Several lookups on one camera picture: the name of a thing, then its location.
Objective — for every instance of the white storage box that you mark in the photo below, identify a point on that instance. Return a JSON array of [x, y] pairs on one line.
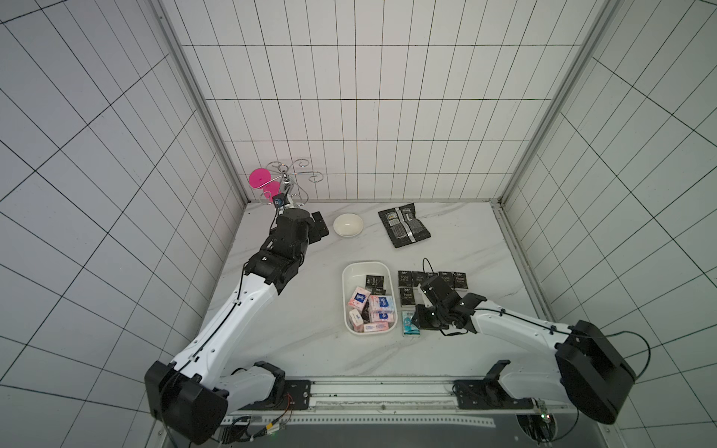
[[353, 276]]

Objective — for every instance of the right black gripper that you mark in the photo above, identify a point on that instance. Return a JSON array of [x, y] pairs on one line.
[[424, 316]]

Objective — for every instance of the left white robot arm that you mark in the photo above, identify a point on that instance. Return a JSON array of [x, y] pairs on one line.
[[190, 395]]

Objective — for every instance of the teal tissue pack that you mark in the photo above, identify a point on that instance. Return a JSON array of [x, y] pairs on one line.
[[409, 327]]

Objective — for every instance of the pink cup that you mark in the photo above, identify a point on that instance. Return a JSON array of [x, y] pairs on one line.
[[262, 179]]

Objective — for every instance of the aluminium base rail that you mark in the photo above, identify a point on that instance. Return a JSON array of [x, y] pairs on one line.
[[378, 401]]

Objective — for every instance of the white bowl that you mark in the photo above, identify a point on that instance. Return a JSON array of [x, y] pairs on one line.
[[348, 225]]

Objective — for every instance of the pink blue tissue pack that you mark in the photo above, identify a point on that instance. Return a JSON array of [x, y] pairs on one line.
[[381, 303]]

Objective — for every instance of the black Face tissue pack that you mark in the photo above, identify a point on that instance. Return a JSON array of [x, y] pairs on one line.
[[406, 278]]

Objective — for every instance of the black tissue multipack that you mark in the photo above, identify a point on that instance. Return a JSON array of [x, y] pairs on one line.
[[404, 228]]

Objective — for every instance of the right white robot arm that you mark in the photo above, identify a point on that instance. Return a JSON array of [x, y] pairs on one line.
[[576, 364]]

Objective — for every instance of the chrome cup stand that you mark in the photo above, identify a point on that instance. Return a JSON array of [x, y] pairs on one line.
[[285, 179]]

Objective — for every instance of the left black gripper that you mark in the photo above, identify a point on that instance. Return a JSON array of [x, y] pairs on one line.
[[315, 234]]

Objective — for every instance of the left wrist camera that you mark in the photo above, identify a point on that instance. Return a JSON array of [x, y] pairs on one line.
[[282, 201]]

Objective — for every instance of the lower pink blue pack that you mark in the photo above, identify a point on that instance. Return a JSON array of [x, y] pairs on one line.
[[387, 317]]

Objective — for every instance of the tilted pink tissue pack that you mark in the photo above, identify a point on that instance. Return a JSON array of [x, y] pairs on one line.
[[359, 299]]

